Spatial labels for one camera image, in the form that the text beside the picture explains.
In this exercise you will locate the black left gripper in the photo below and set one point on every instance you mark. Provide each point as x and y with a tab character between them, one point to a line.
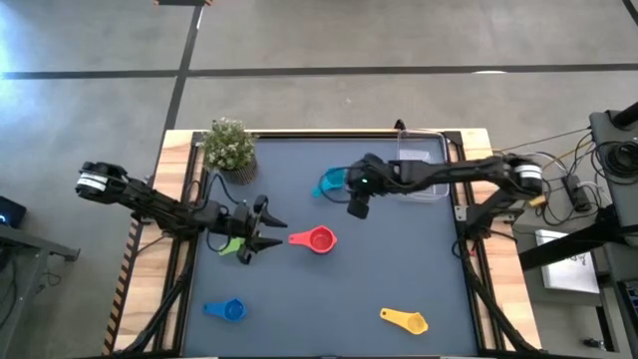
226	227

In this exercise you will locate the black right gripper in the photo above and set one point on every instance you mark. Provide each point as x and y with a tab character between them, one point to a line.
371	172

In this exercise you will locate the green measuring cup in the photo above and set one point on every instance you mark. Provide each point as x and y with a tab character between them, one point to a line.
230	247

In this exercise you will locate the teal measuring cup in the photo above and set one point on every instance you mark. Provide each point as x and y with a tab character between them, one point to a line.
329	183

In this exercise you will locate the red measuring cup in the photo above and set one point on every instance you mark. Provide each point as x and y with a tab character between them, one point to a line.
321	240

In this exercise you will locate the blue measuring cup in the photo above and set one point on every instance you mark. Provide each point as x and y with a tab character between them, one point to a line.
233	310

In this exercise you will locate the yellow measuring cup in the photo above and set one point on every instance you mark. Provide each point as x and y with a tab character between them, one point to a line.
416	324

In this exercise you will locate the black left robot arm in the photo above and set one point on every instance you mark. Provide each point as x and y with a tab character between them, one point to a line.
149	204

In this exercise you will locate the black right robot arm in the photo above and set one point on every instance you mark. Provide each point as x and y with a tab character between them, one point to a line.
448	172

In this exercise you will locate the small black knob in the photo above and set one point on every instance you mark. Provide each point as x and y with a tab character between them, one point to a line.
399	123

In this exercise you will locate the clear plastic container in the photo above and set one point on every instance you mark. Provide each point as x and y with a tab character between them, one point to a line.
421	144

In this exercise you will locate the potted plant ribbed grey pot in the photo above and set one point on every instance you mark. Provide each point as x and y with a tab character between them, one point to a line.
229	147

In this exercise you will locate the grey-blue table mat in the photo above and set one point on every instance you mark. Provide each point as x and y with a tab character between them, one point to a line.
349	289

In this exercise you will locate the black yellow hazard tape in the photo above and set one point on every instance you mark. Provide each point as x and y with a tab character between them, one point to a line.
119	299

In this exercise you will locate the black power strip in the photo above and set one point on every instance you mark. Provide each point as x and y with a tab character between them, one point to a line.
576	193

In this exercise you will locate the black crossbar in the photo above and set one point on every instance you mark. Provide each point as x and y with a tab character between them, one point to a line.
563	249

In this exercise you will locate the white board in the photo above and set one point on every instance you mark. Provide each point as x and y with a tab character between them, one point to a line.
568	271

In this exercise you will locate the grey metal stand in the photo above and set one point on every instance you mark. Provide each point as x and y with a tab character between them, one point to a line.
605	129

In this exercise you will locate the black device blue light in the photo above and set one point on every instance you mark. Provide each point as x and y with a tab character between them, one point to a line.
12	212

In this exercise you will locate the small black floor object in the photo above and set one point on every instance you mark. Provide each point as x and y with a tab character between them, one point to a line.
593	343

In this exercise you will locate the black equipment rack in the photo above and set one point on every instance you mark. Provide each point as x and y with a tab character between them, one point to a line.
623	319

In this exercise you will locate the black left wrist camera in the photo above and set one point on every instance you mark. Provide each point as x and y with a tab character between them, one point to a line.
241	217

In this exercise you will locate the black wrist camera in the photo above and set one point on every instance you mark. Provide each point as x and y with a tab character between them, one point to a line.
358	208
241	217

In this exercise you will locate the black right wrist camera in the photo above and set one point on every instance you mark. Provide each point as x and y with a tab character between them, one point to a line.
358	208

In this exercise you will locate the black aluminium frame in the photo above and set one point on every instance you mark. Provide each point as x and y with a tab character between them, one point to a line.
324	135

